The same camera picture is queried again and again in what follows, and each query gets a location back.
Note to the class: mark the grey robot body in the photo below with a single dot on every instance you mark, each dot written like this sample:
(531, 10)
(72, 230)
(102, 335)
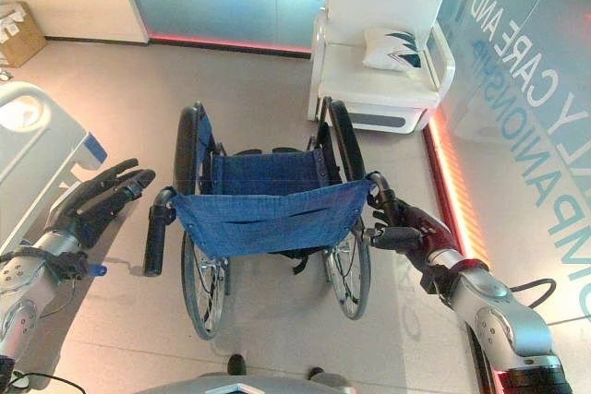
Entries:
(240, 385)

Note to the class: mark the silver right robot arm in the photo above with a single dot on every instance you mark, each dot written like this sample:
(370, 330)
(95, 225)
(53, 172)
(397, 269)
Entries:
(503, 315)

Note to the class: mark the white hospital bed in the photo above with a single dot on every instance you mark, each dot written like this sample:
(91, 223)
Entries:
(37, 145)

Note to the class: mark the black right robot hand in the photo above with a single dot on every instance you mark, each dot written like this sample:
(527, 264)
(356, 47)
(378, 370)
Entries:
(425, 235)

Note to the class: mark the dark left robot foot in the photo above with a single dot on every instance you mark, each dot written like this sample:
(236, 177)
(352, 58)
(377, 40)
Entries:
(237, 364)

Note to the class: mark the dark right robot foot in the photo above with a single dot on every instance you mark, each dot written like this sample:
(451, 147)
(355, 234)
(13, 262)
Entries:
(316, 372)

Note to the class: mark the white armchair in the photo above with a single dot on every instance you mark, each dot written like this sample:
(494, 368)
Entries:
(369, 89)

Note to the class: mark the brown cardboard box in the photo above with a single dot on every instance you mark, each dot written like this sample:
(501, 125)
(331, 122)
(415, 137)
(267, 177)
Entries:
(20, 36)

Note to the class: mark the white pillow with dark print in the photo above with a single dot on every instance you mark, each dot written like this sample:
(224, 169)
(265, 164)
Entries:
(392, 50)

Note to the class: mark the dark robot foot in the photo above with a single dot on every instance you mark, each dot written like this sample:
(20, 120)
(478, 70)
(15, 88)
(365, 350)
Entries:
(237, 364)
(316, 372)

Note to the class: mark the red floor light strip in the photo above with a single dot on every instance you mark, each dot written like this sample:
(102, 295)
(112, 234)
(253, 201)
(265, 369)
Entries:
(231, 43)
(450, 191)

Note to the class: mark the blue fabric wheelchair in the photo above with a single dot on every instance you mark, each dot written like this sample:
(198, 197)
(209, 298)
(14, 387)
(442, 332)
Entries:
(258, 223)

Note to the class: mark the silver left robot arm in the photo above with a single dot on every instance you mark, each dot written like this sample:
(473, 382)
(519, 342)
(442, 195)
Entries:
(27, 292)

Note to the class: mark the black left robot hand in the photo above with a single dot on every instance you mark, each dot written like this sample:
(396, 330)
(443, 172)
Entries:
(99, 198)

